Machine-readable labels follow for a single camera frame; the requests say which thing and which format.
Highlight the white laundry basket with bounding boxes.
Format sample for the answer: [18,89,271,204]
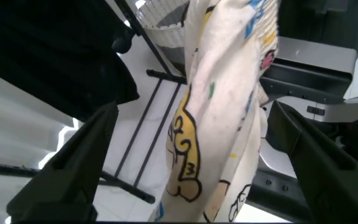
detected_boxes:
[136,0,193,76]

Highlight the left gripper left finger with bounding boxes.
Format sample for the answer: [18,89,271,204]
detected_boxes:
[6,101,120,222]

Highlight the black clothes rack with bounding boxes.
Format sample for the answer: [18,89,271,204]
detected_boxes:
[0,0,188,205]

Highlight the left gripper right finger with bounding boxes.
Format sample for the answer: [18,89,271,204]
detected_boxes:
[265,100,358,224]

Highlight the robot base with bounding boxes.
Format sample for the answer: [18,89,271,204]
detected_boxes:
[246,0,358,223]

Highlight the white curtain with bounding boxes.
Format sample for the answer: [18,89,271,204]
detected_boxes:
[0,72,76,170]

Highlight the black garment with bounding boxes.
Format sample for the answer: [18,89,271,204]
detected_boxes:
[0,0,140,123]

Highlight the cream printed garment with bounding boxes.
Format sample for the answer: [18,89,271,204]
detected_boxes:
[147,0,280,223]

